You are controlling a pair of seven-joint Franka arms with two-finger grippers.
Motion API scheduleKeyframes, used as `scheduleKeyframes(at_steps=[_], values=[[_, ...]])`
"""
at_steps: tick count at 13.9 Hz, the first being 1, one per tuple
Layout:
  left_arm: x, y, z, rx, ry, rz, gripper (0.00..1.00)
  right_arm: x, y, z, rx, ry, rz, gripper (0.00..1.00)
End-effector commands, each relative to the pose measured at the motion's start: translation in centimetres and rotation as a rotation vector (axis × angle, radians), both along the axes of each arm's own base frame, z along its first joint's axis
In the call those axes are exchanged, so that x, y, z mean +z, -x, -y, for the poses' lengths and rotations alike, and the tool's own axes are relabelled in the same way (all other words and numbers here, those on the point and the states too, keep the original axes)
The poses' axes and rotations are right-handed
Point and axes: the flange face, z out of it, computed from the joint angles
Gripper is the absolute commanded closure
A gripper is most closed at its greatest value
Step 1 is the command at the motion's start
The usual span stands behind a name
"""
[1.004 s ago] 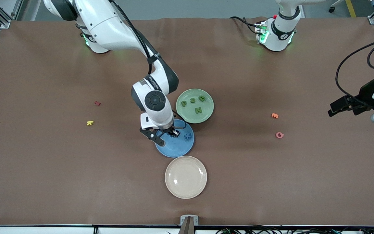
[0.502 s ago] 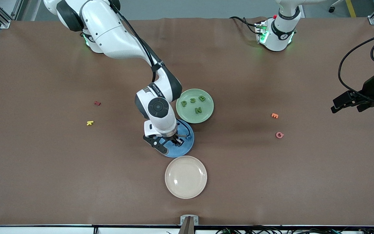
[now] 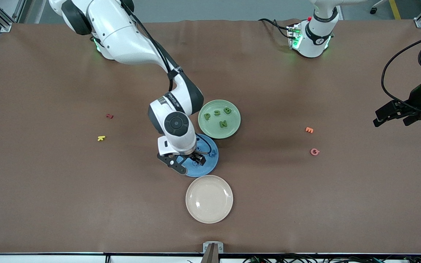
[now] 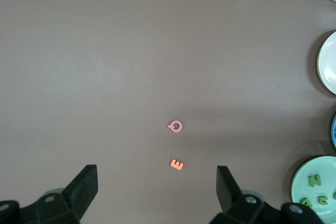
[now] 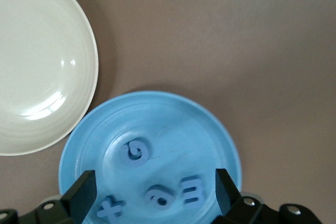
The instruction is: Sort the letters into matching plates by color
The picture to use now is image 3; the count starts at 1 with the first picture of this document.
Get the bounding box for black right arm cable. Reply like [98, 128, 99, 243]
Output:
[121, 0, 213, 156]

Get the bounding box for tangled black cables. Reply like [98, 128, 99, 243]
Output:
[243, 253, 421, 263]

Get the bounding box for black base power cable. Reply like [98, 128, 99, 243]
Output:
[258, 18, 293, 39]

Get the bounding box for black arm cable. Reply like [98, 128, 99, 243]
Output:
[121, 0, 213, 156]
[381, 31, 421, 112]

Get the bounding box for blue round plate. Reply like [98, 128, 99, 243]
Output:
[176, 134, 219, 178]

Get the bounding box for beige round plate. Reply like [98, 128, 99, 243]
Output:
[185, 175, 234, 224]

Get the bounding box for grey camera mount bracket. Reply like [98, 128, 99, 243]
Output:
[203, 241, 224, 263]

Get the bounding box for green round plate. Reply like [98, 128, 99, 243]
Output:
[198, 99, 241, 140]

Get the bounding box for white table edge rail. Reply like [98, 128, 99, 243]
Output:
[0, 253, 421, 263]

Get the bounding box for brown table mat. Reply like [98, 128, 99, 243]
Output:
[0, 18, 421, 255]

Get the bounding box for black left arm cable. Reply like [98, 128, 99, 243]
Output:
[381, 31, 421, 112]

